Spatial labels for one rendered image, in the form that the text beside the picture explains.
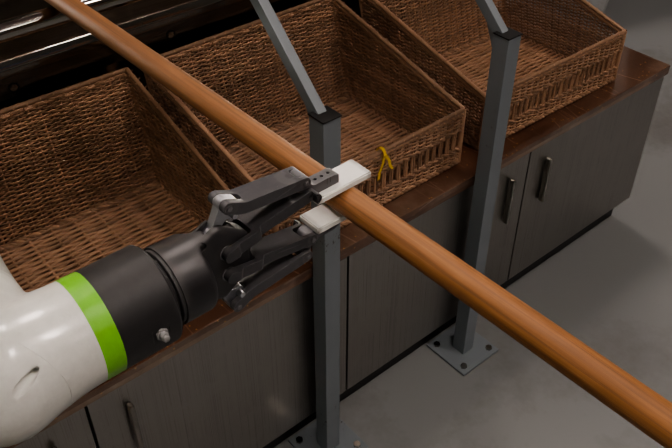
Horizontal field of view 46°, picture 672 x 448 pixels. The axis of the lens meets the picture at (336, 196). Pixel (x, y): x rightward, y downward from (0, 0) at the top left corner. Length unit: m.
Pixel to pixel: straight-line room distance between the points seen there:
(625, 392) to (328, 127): 0.85
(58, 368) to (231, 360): 1.02
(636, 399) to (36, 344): 0.44
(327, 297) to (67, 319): 1.03
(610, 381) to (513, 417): 1.51
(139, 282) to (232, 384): 1.05
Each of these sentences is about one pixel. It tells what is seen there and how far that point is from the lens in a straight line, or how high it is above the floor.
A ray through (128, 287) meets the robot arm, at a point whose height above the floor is 1.24.
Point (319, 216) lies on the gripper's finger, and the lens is 0.80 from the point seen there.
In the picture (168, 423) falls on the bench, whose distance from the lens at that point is 1.66.
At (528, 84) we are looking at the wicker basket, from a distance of 2.01.
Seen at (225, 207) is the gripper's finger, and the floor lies 1.26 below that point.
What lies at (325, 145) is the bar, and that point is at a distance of 1.39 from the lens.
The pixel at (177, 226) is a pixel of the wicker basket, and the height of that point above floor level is 0.59.
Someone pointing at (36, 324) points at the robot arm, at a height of 1.24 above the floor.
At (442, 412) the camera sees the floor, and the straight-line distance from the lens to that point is 2.13.
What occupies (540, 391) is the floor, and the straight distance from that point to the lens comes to 2.22.
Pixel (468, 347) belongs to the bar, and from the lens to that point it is 2.25.
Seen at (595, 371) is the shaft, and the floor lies 1.21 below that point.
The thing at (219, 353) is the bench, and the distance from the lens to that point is 1.61.
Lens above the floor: 1.69
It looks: 38 degrees down
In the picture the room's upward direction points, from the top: straight up
